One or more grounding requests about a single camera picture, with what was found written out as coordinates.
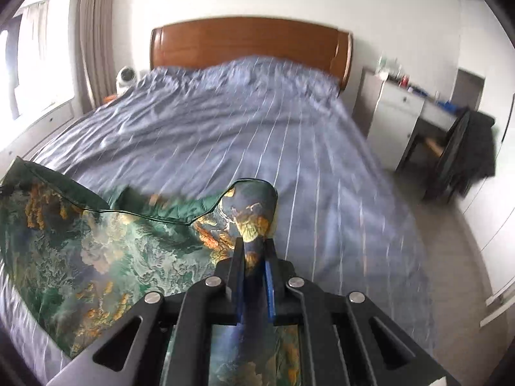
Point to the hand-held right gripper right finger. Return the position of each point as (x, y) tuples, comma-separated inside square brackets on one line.
[(268, 289)]

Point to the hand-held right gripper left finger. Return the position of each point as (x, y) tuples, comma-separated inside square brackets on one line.
[(239, 289)]

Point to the green patterned jacket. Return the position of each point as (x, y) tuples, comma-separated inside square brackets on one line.
[(120, 249)]

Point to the white desk with drawers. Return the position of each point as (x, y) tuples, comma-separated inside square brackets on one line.
[(398, 112)]

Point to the wooden chair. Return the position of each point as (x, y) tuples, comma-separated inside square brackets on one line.
[(434, 144)]

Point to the wooden nightstand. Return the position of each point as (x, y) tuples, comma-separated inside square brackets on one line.
[(109, 98)]

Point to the white table fan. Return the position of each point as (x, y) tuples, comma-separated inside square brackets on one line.
[(125, 77)]

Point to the chair with black coat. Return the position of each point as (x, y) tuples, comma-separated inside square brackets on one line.
[(468, 148)]

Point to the wooden bed headboard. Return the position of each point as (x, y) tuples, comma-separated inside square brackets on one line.
[(241, 40)]

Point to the clear green bottle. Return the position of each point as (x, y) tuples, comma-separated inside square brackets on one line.
[(381, 64)]

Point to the white window bench cabinet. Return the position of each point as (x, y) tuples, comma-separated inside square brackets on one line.
[(44, 124)]

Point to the blue cloth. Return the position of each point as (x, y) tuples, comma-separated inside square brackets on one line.
[(447, 105)]

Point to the white wardrobe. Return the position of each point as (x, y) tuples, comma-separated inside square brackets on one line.
[(491, 148)]

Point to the beige curtain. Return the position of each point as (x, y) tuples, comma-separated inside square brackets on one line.
[(96, 36)]

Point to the sheer white window curtain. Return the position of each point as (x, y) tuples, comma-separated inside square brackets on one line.
[(36, 52)]

